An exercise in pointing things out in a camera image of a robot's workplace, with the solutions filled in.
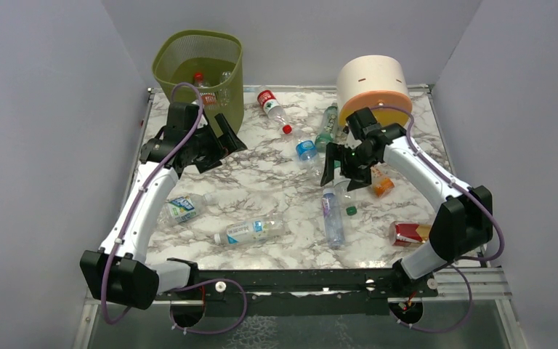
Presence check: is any red label bottle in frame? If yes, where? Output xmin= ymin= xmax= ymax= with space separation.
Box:
xmin=256 ymin=86 xmax=292 ymax=135
xmin=193 ymin=72 xmax=218 ymax=110

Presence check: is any large clear bottle white cap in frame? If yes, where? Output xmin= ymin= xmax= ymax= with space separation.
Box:
xmin=216 ymin=71 xmax=232 ymax=107

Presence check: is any blue white label bottle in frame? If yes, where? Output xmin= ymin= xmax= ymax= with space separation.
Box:
xmin=214 ymin=219 xmax=286 ymax=246

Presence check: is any orange juice bottle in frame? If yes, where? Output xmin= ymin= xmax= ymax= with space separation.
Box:
xmin=371 ymin=167 xmax=395 ymax=198

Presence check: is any red gold drink can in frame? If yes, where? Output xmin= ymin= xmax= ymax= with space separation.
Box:
xmin=389 ymin=221 xmax=432 ymax=247

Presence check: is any purple label Ganten bottle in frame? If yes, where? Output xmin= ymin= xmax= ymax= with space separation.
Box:
xmin=321 ymin=188 xmax=345 ymax=249

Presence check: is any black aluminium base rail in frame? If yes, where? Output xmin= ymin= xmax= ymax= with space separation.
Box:
xmin=84 ymin=268 xmax=513 ymax=319

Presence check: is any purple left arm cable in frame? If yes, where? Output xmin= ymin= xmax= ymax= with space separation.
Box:
xmin=100 ymin=82 xmax=248 ymax=337

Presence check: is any green mesh waste bin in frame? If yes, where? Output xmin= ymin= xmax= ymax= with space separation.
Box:
xmin=151 ymin=30 xmax=244 ymax=136

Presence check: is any blue label clear bottle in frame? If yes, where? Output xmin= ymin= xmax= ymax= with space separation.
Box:
xmin=295 ymin=138 xmax=318 ymax=169

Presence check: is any green tinted bottle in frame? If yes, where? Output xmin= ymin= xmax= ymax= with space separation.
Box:
xmin=314 ymin=103 xmax=339 ymax=153

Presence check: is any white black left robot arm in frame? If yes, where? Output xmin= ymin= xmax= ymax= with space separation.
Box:
xmin=80 ymin=102 xmax=246 ymax=310

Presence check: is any cream cylindrical drum container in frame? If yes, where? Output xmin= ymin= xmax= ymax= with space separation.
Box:
xmin=336 ymin=55 xmax=413 ymax=127

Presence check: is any green white label bottle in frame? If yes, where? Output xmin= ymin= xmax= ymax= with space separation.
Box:
xmin=333 ymin=161 xmax=357 ymax=217

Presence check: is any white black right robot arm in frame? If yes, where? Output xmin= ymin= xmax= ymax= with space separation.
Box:
xmin=320 ymin=108 xmax=494 ymax=292

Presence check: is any dark green label bottle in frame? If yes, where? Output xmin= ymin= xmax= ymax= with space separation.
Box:
xmin=158 ymin=193 xmax=218 ymax=226

